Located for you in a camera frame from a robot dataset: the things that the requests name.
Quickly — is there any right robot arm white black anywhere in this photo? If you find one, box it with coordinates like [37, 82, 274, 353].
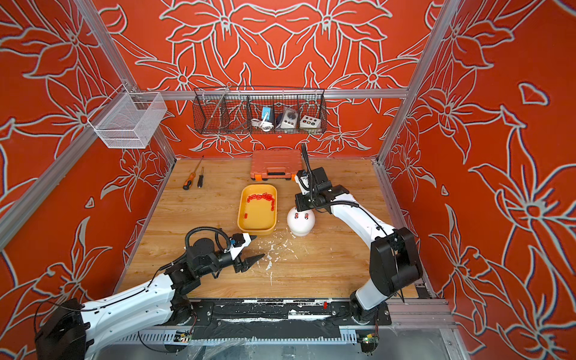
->
[286, 145, 424, 316]

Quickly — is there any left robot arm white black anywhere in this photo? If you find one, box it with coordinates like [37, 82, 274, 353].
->
[34, 226, 262, 359]

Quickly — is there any white dome screw fixture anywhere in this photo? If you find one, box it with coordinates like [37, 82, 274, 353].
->
[286, 207, 316, 237]

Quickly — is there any red sleeves pile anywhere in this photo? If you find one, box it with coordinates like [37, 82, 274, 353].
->
[246, 192, 276, 212]

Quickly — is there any yellow plastic tray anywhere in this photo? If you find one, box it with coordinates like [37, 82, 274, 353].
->
[237, 184, 278, 236]

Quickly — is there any orange tool case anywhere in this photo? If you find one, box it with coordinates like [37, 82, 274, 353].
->
[250, 148, 303, 182]

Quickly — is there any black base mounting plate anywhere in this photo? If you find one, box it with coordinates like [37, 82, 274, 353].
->
[165, 298, 392, 343]

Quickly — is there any white button box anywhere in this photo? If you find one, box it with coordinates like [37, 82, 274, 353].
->
[299, 115, 321, 131]

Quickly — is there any white round dial device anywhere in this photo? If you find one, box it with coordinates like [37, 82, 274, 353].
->
[280, 109, 299, 130]

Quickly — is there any blue white small box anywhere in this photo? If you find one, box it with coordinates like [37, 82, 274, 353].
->
[261, 106, 272, 122]

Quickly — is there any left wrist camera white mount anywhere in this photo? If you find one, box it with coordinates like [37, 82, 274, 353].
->
[228, 232, 249, 260]

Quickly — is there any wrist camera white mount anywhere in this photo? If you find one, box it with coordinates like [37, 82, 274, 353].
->
[295, 170, 310, 193]
[228, 232, 249, 260]

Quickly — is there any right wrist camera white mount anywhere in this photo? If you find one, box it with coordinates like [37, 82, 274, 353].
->
[295, 170, 310, 193]

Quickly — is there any black handled screwdriver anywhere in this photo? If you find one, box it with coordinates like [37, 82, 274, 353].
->
[197, 167, 204, 188]

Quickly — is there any orange handled screwdriver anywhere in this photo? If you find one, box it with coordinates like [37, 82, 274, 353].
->
[182, 157, 203, 191]

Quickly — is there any black wire wall basket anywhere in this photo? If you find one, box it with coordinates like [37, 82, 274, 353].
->
[192, 85, 328, 135]

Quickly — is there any clear acrylic wall box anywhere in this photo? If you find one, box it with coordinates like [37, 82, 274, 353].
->
[88, 92, 167, 149]

